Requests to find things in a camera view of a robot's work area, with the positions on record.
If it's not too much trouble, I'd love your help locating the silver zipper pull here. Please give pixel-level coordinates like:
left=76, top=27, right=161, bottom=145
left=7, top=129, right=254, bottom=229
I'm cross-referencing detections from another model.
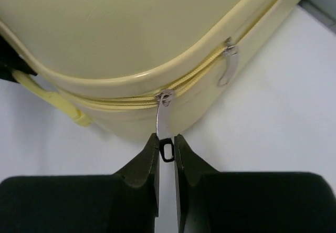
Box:
left=217, top=37, right=239, bottom=87
left=155, top=89, right=175, bottom=163

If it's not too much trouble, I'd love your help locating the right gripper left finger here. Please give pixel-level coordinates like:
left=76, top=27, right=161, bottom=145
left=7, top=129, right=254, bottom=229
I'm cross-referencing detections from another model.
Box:
left=1, top=134, right=159, bottom=232

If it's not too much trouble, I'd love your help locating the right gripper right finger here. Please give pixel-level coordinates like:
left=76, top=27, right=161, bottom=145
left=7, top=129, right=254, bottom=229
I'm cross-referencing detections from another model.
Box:
left=175, top=135, right=335, bottom=232

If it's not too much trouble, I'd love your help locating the cream yellow hard-shell suitcase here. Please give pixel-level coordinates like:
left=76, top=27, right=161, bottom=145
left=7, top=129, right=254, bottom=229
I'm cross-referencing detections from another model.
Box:
left=1, top=0, right=301, bottom=140

